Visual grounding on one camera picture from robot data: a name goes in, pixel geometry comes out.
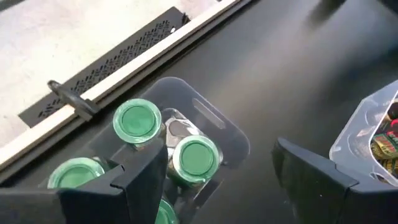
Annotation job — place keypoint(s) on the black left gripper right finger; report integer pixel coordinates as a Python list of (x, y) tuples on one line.
[(323, 199)]

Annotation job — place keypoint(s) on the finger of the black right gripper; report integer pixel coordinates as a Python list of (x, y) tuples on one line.
[(325, 11)]

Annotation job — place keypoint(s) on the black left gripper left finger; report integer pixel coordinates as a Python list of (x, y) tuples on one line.
[(136, 193)]

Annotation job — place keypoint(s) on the green glass spice jar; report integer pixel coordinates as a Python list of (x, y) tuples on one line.
[(196, 160), (166, 214), (136, 121), (74, 174)]

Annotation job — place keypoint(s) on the clear plastic bin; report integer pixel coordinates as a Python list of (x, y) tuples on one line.
[(351, 146)]

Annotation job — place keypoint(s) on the dark translucent plastic bin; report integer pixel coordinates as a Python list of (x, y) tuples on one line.
[(230, 137)]

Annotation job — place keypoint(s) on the black ribbed strip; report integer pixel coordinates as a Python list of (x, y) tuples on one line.
[(124, 53)]

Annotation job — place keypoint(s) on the black clamp bracket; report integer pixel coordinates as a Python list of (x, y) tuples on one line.
[(74, 99)]

